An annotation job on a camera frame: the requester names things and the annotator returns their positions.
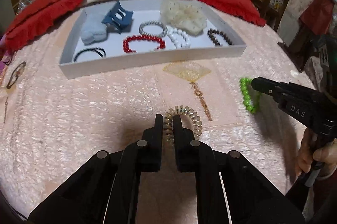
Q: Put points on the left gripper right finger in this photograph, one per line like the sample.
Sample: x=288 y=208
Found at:
x=229 y=188

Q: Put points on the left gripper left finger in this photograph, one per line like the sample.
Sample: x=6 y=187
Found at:
x=105 y=188

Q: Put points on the black hair elastic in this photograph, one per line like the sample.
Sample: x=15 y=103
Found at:
x=99 y=51

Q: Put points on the cream dotted scrunchie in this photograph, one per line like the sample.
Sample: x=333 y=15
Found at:
x=186 y=15

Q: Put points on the light blue fluffy scrunchie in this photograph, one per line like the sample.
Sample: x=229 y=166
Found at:
x=93 y=30

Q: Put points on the blue hair claw clip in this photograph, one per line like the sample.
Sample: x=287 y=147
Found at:
x=118 y=17

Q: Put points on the right hand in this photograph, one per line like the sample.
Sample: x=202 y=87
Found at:
x=305 y=157

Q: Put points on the pink quilted bedspread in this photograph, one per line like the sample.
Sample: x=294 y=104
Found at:
x=50 y=125

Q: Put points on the white shallow tray box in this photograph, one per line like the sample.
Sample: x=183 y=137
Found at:
x=143 y=52

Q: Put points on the red ruffled cushion left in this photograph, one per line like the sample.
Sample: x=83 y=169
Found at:
x=35 y=20

